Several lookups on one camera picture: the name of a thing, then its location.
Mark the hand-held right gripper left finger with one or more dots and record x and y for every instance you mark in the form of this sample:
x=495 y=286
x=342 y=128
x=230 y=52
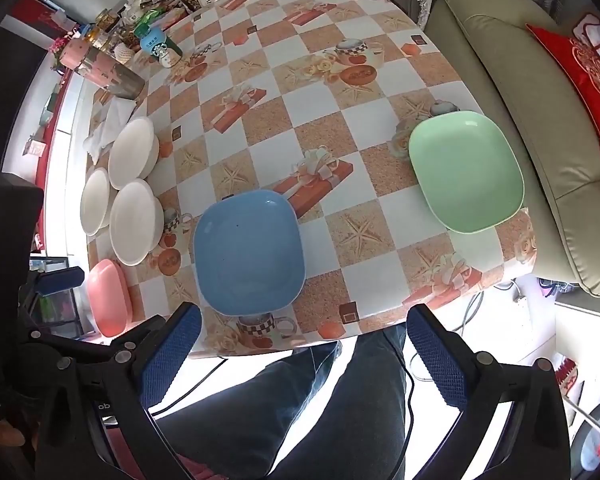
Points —
x=172 y=355

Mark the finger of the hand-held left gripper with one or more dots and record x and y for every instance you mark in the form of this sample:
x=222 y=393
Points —
x=60 y=281
x=45 y=342

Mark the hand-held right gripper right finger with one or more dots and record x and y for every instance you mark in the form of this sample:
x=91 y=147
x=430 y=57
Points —
x=440 y=360

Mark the pink square plate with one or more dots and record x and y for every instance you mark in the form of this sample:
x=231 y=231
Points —
x=107 y=295

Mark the white bowl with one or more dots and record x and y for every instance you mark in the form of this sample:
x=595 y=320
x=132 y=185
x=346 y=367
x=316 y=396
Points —
x=130 y=152
x=132 y=225
x=94 y=202

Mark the blue square plate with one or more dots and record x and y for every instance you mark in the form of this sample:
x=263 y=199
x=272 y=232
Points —
x=250 y=250

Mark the person's left hand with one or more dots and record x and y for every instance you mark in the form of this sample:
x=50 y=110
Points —
x=7 y=435

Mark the red paper decoration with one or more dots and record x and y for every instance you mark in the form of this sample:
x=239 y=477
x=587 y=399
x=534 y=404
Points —
x=566 y=372

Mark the person's legs in jeans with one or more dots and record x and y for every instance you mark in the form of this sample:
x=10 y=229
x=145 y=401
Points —
x=305 y=410

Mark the white washing machine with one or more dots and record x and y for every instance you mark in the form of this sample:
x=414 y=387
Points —
x=590 y=390

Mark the white rod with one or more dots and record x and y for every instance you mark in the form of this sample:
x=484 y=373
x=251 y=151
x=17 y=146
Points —
x=587 y=417

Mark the white paper napkin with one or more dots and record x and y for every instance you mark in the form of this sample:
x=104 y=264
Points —
x=112 y=120

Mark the pink flowers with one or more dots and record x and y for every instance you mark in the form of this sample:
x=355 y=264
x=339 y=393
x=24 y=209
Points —
x=61 y=45

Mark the fruit in white foam net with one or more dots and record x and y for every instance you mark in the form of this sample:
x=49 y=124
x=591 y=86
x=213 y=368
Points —
x=125 y=52

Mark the olive green sofa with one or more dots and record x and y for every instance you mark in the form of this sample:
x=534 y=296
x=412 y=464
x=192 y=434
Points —
x=530 y=135

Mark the green and white cup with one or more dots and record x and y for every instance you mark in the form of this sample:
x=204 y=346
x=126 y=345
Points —
x=160 y=50

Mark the checkered printed tablecloth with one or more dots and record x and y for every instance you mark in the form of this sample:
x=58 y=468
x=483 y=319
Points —
x=330 y=110

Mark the green snack packet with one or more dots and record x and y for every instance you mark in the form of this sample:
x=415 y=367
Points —
x=148 y=20

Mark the red embroidered cushion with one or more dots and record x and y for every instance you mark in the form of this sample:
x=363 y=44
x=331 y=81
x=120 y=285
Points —
x=575 y=75

